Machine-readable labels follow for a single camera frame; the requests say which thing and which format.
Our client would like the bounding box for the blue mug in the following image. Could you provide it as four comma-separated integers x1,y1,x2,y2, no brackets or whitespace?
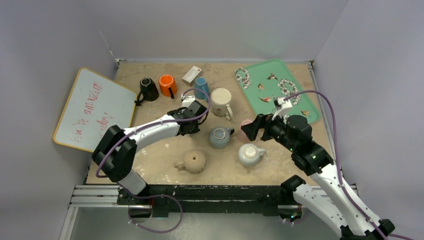
194,77,210,102

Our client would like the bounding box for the green floral tray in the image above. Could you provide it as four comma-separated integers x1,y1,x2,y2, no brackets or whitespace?
234,58,321,124

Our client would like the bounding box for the pink faceted mug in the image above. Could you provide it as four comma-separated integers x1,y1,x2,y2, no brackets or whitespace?
237,119,253,144

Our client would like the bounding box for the blue-grey round mug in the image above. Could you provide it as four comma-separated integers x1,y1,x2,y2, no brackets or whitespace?
208,126,235,149

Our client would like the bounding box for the cream white mug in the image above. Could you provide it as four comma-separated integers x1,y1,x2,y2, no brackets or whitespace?
210,87,234,121

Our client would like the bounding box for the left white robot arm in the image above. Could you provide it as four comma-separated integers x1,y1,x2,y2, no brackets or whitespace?
91,100,209,205

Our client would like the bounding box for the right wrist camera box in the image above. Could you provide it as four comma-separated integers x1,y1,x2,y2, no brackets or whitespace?
272,96,293,120

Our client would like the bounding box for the pale speckled mug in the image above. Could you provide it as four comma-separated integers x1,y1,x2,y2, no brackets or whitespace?
238,143,267,167

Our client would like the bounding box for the tan brown round mug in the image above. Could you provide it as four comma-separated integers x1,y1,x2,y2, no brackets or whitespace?
174,150,207,174

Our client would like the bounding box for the whiteboard with red writing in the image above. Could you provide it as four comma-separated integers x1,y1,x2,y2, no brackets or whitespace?
53,67,137,152

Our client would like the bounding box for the black base frame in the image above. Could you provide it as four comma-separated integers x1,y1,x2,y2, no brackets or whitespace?
69,183,359,221

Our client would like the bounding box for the white red small box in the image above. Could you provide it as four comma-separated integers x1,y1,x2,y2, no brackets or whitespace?
182,66,203,86

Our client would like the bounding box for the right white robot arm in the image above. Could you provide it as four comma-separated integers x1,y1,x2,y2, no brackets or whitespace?
241,114,395,240

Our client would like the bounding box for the orange mug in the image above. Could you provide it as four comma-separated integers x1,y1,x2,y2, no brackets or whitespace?
158,74,178,99

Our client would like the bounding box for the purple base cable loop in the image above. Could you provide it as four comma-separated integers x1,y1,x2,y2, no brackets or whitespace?
127,193,185,234

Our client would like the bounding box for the black mug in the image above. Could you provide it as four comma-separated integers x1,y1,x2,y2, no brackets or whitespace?
134,77,159,106

